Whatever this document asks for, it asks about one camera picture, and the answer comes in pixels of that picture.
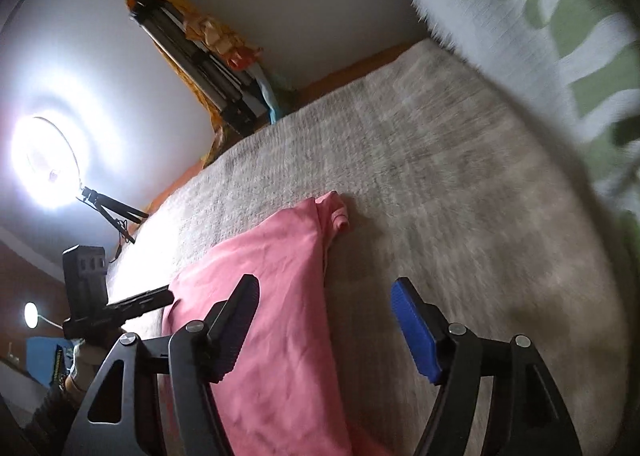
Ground folded black tripod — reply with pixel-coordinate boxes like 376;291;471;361
128;0;272;138

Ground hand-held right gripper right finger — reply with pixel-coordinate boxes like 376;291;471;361
390;277;584;456

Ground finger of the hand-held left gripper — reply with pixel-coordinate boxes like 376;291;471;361
106;285;175;323

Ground orange cloth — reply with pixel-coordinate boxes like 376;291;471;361
125;0;264;168

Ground black ring light stand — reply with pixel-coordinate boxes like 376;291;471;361
77;186;150;245

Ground light blue cloth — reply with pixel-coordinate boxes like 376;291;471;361
254;62;283;125

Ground pink t-shirt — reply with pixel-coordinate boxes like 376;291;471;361
161;190;383;456

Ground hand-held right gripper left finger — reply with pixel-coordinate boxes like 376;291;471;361
62;274;261;456

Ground beige woven blanket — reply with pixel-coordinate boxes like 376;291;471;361
107;38;632;456

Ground green and white patterned blanket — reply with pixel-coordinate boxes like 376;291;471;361
382;0;640;262

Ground person's left forearm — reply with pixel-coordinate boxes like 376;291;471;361
30;342;101;442

